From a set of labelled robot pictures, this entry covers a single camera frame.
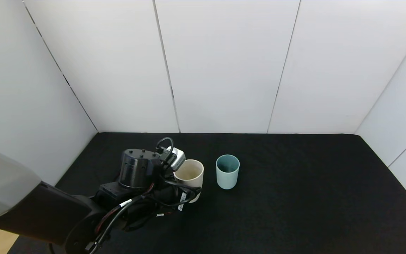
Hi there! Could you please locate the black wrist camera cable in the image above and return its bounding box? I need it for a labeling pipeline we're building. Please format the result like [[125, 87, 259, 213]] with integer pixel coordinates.
[[85, 137, 202, 254]]

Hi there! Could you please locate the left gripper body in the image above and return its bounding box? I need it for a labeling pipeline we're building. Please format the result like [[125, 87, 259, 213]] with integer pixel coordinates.
[[154, 184, 192, 212]]

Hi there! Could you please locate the black fabric table cover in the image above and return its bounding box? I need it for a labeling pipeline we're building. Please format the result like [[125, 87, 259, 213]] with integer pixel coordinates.
[[7, 133, 406, 254]]

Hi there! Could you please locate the mint green plastic cup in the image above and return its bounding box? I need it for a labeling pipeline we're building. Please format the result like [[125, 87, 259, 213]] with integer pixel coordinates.
[[216, 155, 240, 190]]

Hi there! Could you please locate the beige plastic cup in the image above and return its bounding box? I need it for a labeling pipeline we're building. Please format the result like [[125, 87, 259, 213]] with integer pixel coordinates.
[[174, 159, 204, 204]]

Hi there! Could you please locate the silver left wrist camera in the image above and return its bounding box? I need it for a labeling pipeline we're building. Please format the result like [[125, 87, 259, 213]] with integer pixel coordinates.
[[161, 146, 186, 172]]

